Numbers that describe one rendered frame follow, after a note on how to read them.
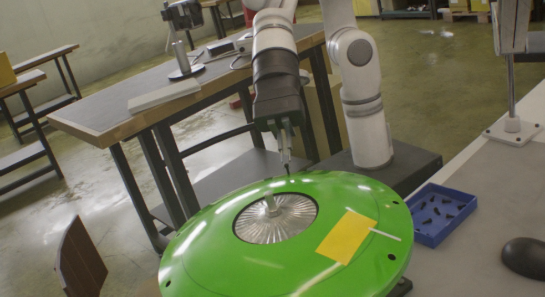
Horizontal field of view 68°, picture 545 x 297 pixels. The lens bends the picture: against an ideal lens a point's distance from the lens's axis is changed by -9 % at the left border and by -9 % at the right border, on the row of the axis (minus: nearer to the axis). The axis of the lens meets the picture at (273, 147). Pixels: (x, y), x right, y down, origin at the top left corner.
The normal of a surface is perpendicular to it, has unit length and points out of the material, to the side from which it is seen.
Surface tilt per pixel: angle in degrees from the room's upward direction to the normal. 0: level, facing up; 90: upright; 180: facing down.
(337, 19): 109
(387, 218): 23
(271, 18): 36
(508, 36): 133
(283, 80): 43
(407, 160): 0
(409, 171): 0
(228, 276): 14
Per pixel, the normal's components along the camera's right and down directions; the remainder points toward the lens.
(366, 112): 0.01, 0.41
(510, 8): -0.08, 0.94
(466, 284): -0.25, -0.88
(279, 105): -0.26, -0.47
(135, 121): 0.66, 0.15
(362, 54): 0.25, 0.36
